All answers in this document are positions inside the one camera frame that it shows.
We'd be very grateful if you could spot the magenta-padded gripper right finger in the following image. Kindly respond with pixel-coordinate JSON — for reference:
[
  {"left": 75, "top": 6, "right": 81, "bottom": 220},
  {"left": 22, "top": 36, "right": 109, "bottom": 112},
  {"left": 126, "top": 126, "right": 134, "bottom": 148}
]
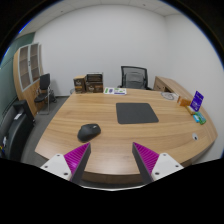
[{"left": 131, "top": 142, "right": 185, "bottom": 185}]

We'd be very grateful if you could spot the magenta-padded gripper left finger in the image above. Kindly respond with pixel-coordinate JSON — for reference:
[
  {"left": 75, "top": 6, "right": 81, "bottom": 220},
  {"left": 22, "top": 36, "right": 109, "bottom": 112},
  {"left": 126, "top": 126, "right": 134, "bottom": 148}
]
[{"left": 40, "top": 142, "right": 92, "bottom": 185}]

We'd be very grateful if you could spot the black computer mouse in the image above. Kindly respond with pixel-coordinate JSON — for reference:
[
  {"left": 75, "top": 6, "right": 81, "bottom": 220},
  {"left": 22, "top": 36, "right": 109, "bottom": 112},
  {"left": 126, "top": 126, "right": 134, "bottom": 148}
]
[{"left": 77, "top": 123, "right": 102, "bottom": 143}]

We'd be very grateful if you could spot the dark grey mouse pad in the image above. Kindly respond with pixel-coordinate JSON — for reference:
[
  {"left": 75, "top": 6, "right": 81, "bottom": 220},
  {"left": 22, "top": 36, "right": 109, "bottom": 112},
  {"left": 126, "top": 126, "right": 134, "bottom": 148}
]
[{"left": 115, "top": 102, "right": 160, "bottom": 125}]

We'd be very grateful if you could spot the black leather armchair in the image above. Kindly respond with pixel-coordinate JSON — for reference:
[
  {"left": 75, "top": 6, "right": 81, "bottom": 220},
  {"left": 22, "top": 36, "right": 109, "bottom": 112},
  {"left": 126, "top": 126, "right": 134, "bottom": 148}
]
[{"left": 0, "top": 99, "right": 36, "bottom": 163}]

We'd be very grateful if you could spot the teal packet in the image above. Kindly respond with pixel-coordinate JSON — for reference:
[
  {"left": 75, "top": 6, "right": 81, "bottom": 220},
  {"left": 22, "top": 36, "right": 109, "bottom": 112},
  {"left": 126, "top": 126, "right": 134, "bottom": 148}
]
[{"left": 192, "top": 111, "right": 207, "bottom": 126}]

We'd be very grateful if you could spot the round grey flat disc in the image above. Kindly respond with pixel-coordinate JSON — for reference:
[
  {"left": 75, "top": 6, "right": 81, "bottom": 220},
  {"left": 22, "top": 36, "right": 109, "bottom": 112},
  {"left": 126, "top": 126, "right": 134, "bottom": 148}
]
[{"left": 160, "top": 91, "right": 179, "bottom": 102}]

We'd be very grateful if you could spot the small orange box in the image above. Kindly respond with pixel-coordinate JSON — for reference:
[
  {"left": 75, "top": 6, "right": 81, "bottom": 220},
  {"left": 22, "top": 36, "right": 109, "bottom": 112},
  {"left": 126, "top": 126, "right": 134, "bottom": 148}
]
[{"left": 177, "top": 95, "right": 193, "bottom": 108}]

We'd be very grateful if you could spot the wide brown cardboard box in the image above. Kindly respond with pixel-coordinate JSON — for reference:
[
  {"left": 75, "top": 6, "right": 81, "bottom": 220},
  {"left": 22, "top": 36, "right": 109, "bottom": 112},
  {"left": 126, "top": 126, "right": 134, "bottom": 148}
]
[{"left": 84, "top": 80, "right": 104, "bottom": 94}]

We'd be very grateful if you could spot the tall brown cardboard box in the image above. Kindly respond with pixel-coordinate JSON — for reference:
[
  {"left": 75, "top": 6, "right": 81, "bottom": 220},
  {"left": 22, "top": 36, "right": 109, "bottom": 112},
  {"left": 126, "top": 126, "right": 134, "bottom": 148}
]
[{"left": 73, "top": 75, "right": 88, "bottom": 94}]

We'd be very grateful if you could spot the white printed paper sheet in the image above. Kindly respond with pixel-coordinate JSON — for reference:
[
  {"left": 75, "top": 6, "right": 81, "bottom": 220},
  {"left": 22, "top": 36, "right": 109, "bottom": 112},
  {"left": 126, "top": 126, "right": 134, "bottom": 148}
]
[{"left": 103, "top": 86, "right": 128, "bottom": 96}]

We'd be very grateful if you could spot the purple standing sign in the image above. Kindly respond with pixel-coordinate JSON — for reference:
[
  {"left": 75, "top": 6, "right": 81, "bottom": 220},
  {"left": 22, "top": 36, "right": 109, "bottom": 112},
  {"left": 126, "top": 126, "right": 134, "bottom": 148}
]
[{"left": 189, "top": 90, "right": 205, "bottom": 113}]

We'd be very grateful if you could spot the wooden side desk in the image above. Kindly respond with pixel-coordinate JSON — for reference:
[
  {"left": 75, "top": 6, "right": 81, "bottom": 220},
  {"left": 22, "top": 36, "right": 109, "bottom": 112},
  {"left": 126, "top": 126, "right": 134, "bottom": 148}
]
[{"left": 153, "top": 75, "right": 194, "bottom": 101}]

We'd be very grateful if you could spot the grey backpack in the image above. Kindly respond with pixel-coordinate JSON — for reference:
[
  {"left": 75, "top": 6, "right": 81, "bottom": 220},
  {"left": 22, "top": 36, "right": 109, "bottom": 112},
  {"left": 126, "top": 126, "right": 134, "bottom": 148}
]
[{"left": 123, "top": 71, "right": 146, "bottom": 89}]

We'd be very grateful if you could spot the black flat box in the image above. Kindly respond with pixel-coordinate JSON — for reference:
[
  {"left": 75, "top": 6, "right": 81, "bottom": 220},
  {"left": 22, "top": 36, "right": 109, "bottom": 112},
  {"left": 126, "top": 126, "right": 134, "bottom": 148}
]
[{"left": 85, "top": 72, "right": 104, "bottom": 83}]

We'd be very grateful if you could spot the black visitor chair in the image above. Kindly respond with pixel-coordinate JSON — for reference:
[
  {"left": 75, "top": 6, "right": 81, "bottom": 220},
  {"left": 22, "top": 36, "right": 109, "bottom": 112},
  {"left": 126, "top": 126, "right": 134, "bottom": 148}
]
[{"left": 33, "top": 73, "right": 57, "bottom": 116}]

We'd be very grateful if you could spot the black mesh office chair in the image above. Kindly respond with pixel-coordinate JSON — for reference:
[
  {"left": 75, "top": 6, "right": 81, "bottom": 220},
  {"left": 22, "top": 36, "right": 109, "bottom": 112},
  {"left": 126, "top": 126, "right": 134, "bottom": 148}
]
[{"left": 118, "top": 65, "right": 153, "bottom": 91}]

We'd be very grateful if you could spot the wooden glass-door shelf cabinet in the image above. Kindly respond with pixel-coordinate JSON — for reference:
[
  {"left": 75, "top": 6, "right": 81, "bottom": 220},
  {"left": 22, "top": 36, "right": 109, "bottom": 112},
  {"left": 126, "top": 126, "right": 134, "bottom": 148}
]
[{"left": 12, "top": 42, "right": 44, "bottom": 116}]

